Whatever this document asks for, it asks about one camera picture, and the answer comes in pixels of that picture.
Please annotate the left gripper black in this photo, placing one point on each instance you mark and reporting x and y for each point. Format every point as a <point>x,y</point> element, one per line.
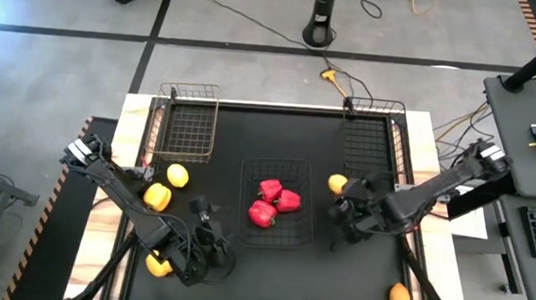
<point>210,240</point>

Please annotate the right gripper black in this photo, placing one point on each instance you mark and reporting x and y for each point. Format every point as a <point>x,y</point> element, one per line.
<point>358,206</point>

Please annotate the red bell pepper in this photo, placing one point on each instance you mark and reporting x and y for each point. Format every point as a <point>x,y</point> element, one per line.
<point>270,189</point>
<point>261,214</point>
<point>289,201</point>

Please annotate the yellow lemon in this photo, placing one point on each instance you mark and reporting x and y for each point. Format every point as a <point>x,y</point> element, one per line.
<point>177,175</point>
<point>399,297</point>
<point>336,183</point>

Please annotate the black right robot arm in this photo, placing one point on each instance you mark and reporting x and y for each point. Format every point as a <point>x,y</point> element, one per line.
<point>436,185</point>

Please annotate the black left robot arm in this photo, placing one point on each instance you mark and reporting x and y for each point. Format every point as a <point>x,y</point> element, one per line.
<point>119,182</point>

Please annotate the yellow bell pepper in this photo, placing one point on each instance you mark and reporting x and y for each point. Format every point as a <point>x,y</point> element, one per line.
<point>156,267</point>
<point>157,196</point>

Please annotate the black table mat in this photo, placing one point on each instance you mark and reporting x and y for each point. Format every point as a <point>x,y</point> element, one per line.
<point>269,273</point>

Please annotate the white box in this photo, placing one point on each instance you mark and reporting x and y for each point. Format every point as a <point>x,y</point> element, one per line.
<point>473,226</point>

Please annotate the black floor mat striped edge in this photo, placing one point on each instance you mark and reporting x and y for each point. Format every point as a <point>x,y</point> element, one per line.
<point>68,230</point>

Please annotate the yellow power plug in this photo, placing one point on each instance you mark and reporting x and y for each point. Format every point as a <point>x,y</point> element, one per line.
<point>331,75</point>

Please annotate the grey desk with pole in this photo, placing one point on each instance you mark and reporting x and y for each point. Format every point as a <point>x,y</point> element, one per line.
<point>518,163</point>

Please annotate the black round-base floor stand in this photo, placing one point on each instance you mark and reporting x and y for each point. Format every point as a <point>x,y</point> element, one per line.
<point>319,21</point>

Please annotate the black diagonal frame strut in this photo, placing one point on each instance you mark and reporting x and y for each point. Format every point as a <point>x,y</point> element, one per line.
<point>428,289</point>
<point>103,271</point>

